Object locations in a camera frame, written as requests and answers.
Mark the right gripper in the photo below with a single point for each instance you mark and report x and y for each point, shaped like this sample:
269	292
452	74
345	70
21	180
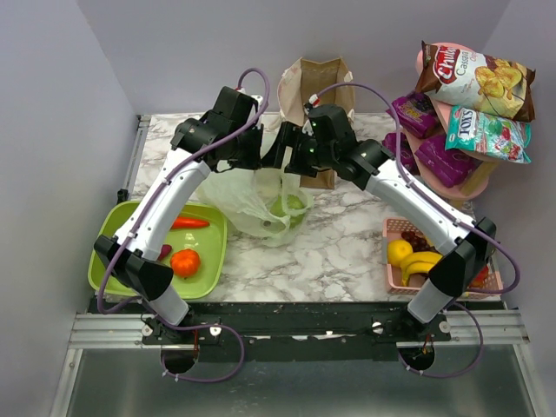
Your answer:
274	157

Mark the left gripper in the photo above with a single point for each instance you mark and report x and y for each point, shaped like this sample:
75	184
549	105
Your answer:
254	161

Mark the light green plastic grocery bag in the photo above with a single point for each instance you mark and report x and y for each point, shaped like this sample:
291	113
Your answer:
245	196

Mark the green toy cabbage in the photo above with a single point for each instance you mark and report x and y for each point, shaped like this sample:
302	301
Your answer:
290	206

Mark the orange toy pumpkin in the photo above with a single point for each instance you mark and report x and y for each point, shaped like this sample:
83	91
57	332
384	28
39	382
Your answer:
185	263

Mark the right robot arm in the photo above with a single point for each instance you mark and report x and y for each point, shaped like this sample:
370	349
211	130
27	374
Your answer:
465	246

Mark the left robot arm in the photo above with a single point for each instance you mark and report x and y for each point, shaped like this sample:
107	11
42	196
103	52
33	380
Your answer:
231	129

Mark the brown paper bag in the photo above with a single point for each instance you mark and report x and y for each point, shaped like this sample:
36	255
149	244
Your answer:
305	78

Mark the purple snack bag left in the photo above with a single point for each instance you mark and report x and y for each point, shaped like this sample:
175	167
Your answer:
406	155

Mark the purple snack bag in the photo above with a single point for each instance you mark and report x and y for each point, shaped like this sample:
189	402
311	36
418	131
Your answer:
450	166
406	155
416	114

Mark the purple snack bag top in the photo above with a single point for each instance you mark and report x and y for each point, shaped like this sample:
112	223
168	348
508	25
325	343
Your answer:
416	114

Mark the purple snack bag right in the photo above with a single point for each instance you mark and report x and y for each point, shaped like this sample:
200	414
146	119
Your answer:
450	166

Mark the teal Fox's candy bag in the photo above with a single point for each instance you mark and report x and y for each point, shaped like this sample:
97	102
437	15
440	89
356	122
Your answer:
492	136

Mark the brown cassava chips bag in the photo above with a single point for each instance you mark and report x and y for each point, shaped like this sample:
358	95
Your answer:
469	79

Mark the red toy carrot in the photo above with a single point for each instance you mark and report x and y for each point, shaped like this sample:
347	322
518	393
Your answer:
184	222

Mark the lime green tray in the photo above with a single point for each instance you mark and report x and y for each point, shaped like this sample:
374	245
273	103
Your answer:
210	244

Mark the purple toy eggplant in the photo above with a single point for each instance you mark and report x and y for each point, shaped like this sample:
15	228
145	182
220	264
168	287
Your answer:
165	251

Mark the yellow toy lemon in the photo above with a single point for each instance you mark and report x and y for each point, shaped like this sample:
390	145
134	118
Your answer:
397	251

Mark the dark red toy grapes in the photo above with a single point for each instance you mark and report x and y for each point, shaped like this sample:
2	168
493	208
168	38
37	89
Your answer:
419	243

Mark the yellow toy bananas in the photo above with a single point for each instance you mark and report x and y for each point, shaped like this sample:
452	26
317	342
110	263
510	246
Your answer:
418	263

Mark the pink tiered shelf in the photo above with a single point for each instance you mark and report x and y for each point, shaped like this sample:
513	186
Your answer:
475	183

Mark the pink plastic basket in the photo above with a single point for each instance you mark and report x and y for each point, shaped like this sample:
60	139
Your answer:
393	228

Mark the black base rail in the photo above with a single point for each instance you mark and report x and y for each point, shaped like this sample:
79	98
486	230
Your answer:
225	332

